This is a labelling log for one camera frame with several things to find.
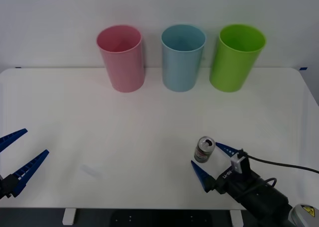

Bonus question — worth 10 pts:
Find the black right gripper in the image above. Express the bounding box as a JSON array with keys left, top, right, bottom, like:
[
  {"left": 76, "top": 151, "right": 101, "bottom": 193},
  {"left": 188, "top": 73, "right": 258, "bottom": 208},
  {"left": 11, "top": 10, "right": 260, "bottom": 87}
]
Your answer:
[{"left": 190, "top": 142, "right": 260, "bottom": 203}]

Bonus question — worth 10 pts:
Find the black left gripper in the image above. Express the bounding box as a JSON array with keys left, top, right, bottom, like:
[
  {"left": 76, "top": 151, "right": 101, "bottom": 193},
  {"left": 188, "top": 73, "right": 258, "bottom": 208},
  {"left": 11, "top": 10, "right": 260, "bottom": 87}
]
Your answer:
[{"left": 0, "top": 128, "right": 50, "bottom": 199}]

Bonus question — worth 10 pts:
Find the silver drink can red label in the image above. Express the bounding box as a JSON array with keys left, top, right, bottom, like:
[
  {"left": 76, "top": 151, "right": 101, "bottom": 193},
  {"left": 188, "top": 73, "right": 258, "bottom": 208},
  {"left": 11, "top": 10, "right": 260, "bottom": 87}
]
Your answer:
[{"left": 193, "top": 136, "right": 216, "bottom": 164}]

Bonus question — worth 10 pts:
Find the green plastic bin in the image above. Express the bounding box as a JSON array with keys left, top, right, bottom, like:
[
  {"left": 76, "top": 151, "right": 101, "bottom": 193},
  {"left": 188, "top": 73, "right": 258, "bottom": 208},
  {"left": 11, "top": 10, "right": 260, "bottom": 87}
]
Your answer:
[{"left": 209, "top": 23, "right": 267, "bottom": 93}]

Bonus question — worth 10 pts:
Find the pale blue plastic bin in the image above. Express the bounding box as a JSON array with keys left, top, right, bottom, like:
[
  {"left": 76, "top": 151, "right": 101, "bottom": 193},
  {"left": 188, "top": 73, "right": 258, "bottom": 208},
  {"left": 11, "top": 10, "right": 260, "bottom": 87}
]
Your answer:
[{"left": 160, "top": 23, "right": 207, "bottom": 93}]

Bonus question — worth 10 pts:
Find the pink plastic bin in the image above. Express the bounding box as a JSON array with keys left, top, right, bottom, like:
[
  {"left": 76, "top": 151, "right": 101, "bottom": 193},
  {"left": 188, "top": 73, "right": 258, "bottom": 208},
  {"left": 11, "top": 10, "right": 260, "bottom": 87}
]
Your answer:
[{"left": 96, "top": 24, "right": 146, "bottom": 93}]

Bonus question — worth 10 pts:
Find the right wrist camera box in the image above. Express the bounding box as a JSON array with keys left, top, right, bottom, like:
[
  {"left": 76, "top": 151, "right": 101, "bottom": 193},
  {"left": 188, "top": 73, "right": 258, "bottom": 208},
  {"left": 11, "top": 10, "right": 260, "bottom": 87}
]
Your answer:
[{"left": 230, "top": 148, "right": 250, "bottom": 174}]

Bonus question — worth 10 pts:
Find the white table leg bracket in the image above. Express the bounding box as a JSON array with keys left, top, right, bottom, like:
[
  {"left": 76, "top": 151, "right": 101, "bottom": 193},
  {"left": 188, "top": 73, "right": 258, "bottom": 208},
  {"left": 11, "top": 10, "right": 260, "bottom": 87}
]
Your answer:
[
  {"left": 62, "top": 208, "right": 76, "bottom": 225},
  {"left": 229, "top": 209, "right": 244, "bottom": 227}
]

